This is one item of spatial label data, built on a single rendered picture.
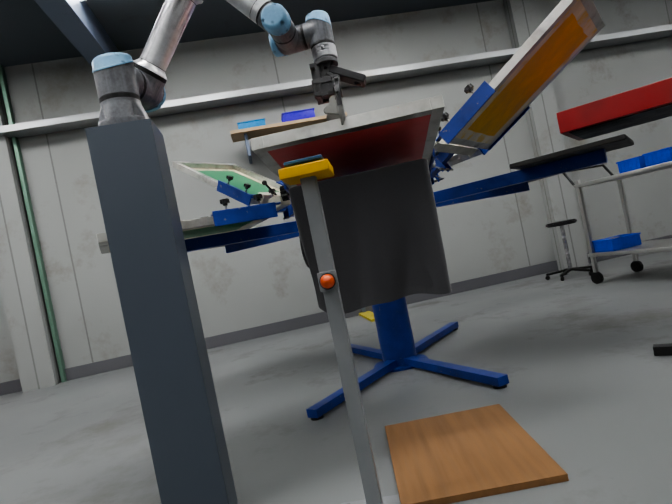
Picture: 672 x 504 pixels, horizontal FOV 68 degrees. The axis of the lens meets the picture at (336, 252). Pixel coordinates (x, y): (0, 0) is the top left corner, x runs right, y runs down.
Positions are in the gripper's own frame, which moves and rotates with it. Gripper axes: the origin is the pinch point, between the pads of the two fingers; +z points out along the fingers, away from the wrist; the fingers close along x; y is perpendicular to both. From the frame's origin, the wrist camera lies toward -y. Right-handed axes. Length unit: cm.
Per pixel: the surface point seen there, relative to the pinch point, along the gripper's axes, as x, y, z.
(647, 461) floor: -3, -62, 110
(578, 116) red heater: -63, -92, -4
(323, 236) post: 17.6, 10.6, 35.3
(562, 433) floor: -28, -49, 107
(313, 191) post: 18.9, 10.8, 23.4
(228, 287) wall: -359, 163, 12
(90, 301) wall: -325, 295, 2
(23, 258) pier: -295, 338, -48
